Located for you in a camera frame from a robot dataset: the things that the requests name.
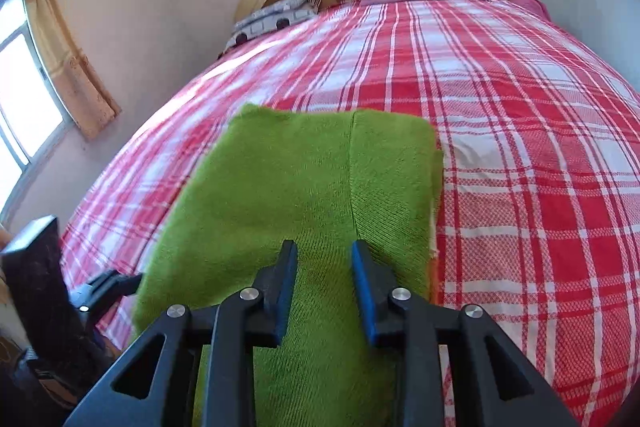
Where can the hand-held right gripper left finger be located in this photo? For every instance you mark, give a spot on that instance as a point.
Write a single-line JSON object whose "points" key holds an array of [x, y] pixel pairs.
{"points": [[285, 287]]}

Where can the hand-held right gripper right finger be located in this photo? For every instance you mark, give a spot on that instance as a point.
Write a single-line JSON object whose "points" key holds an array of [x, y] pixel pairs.
{"points": [[362, 292]]}

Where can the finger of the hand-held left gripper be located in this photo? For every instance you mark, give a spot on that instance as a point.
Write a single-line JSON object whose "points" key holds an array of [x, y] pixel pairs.
{"points": [[107, 287]]}

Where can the green knit sweater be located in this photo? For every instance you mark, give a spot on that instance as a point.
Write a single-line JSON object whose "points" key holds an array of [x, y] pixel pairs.
{"points": [[300, 167]]}

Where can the window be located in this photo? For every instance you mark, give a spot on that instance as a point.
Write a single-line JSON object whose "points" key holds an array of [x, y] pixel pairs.
{"points": [[25, 97]]}

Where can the yellow patterned curtain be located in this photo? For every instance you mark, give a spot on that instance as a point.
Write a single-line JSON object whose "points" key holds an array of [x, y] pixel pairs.
{"points": [[75, 72]]}

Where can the red plaid bed sheet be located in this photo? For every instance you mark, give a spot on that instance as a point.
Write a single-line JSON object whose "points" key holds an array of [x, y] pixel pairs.
{"points": [[525, 132]]}

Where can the grey printed pillow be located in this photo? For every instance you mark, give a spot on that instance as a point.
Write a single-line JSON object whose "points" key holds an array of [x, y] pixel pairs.
{"points": [[270, 19]]}

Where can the pink pillow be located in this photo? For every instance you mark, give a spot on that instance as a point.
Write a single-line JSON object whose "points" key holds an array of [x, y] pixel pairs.
{"points": [[527, 2]]}

